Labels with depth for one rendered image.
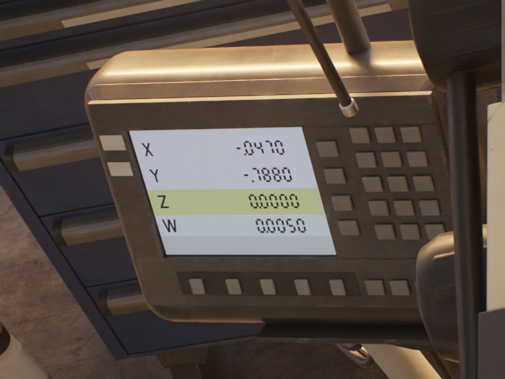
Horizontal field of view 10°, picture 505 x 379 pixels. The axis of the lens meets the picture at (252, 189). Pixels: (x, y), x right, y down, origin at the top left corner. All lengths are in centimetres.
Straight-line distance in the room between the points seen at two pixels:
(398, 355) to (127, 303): 119
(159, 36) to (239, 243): 96
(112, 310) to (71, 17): 52
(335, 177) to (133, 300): 139
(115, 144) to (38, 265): 186
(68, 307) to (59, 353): 8
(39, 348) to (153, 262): 170
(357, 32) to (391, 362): 36
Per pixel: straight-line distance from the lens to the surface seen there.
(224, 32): 321
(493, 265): 119
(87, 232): 350
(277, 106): 221
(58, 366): 400
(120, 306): 360
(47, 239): 356
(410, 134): 217
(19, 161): 342
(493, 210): 121
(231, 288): 232
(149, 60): 230
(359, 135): 219
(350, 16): 219
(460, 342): 132
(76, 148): 339
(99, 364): 397
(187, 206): 230
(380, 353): 244
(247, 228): 228
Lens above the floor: 274
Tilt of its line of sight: 42 degrees down
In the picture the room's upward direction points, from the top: 30 degrees counter-clockwise
